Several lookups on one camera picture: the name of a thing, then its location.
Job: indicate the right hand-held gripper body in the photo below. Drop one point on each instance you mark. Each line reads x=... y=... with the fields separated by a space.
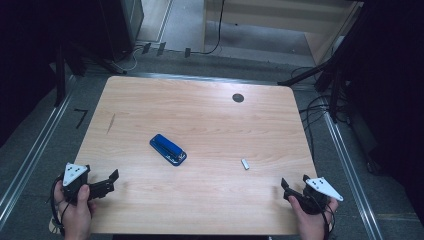
x=321 y=188

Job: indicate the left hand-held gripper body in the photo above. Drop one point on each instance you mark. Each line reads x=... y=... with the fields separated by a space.
x=75 y=174

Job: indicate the silver strip of staples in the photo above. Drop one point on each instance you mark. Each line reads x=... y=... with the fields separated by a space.
x=245 y=164

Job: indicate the blue stapler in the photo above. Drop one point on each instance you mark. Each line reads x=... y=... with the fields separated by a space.
x=168 y=150

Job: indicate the person's right hand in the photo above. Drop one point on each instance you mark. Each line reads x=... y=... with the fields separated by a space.
x=313 y=226

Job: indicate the black metal stand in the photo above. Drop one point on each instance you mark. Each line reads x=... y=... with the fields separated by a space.
x=335 y=83
x=60 y=76

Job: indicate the dark round table grommet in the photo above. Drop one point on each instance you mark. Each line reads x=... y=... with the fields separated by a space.
x=238 y=98

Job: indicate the black plug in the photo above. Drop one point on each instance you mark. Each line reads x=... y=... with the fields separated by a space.
x=187 y=52
x=161 y=49
x=146 y=48

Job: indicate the black computer tower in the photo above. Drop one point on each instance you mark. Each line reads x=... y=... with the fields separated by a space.
x=123 y=26

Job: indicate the light wooden cabinet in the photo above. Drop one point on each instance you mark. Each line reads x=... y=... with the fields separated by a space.
x=266 y=16

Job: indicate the metal floor rail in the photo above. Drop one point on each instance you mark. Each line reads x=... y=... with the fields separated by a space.
x=33 y=156
x=200 y=78
x=353 y=180

